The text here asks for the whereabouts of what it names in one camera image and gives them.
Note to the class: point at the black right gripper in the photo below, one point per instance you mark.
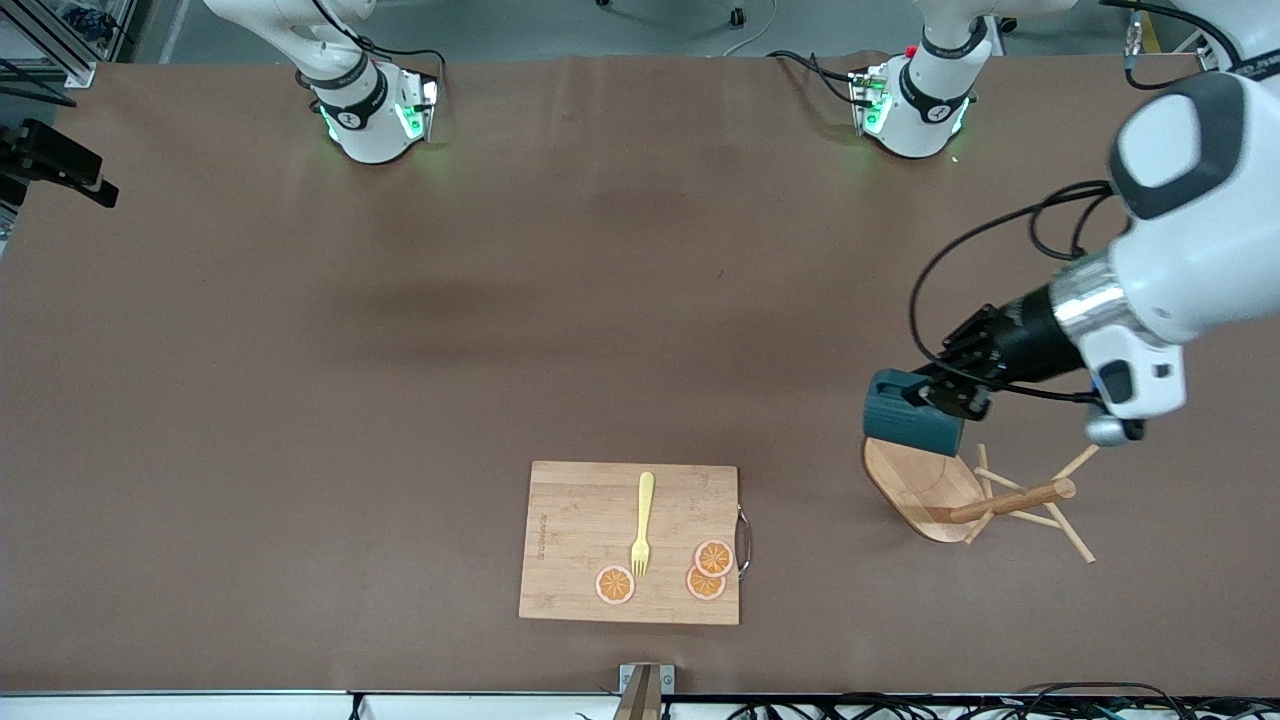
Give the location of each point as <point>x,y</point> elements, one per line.
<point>48,158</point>

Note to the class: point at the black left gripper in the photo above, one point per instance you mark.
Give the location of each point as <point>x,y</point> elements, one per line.
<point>1022,343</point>

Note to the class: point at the dark teal ribbed mug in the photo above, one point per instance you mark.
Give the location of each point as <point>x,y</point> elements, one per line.
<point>900,425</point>

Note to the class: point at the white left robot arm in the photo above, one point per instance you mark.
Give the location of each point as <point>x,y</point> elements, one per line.
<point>1200,240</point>

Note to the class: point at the wooden mug tree rack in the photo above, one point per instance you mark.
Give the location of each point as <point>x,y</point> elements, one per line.
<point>920,490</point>

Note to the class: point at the orange slice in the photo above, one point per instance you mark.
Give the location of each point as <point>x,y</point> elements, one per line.
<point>714,558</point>
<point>700,590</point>
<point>615,585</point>

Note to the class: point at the yellow plastic fork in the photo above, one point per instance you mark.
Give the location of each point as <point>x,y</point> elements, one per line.
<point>645,500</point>

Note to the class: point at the bamboo cutting board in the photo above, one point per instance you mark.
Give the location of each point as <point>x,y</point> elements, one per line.
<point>580,530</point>

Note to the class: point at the aluminium frame post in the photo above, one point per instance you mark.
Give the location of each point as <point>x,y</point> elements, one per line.
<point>80,75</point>

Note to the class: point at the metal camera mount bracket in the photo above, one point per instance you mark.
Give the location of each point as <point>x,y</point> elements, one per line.
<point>645,700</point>

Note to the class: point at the white table edge rail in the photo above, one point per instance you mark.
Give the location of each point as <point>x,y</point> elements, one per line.
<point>200,708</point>

